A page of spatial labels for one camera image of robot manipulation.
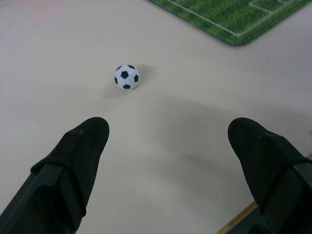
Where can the small black-white soccer ball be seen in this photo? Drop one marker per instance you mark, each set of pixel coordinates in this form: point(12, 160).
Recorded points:
point(127, 76)

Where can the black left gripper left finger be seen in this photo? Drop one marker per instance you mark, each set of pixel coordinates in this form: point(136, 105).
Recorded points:
point(70, 168)

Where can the green soccer field mat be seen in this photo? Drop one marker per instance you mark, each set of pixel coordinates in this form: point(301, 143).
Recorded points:
point(234, 19)

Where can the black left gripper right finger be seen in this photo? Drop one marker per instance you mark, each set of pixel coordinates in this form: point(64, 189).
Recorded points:
point(265, 168)

